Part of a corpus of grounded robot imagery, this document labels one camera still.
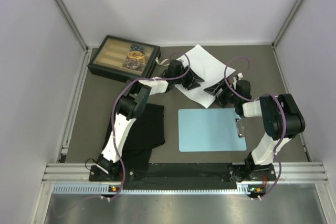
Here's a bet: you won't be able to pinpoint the light blue clipboard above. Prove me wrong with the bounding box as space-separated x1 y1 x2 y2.
178 108 247 152

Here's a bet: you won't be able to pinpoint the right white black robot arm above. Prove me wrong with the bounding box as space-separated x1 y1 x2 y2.
204 73 306 182

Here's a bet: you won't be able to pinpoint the yellow rubber bands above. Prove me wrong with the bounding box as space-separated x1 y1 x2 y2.
127 51 146 63

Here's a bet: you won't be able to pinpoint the right aluminium corner post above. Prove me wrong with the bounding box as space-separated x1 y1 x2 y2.
271 0 304 49

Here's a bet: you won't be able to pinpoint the dark mixed hair ties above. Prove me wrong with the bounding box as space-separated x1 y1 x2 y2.
125 60 141 70

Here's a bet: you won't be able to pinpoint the left aluminium corner post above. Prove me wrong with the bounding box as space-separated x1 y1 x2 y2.
54 0 88 51

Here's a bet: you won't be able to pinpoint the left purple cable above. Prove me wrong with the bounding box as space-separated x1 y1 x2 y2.
108 51 192 200

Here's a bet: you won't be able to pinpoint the white ribbon tab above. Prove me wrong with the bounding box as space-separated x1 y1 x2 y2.
155 57 171 67

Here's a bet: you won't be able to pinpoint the grey slotted cable duct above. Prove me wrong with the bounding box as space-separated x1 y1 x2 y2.
52 184 265 196

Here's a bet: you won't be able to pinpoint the black cloth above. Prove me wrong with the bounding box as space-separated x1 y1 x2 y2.
104 102 166 172

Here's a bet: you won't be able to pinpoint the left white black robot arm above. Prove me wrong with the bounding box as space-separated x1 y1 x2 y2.
91 58 204 180

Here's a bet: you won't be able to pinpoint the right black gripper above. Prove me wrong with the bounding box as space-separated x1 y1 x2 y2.
204 78 240 108

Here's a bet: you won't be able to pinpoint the blue black small items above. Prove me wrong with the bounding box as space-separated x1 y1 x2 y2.
130 44 144 53

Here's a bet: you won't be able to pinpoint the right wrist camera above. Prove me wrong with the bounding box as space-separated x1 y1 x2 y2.
233 73 244 83

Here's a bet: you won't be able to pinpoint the white paper sheet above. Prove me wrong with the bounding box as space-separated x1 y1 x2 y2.
175 84 215 109
174 45 226 91

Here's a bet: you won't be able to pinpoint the aluminium front frame rail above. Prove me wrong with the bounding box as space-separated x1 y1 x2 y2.
42 162 328 184

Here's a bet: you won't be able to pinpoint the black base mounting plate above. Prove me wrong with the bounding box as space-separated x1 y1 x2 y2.
89 163 276 186

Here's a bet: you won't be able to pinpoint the black compartment display box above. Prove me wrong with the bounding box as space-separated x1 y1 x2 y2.
88 35 161 82

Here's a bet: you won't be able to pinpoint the aluminium corner post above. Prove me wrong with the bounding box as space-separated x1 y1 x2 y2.
271 0 304 49
54 0 88 51

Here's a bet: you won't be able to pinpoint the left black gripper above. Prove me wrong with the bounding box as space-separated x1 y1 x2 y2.
173 66 203 90

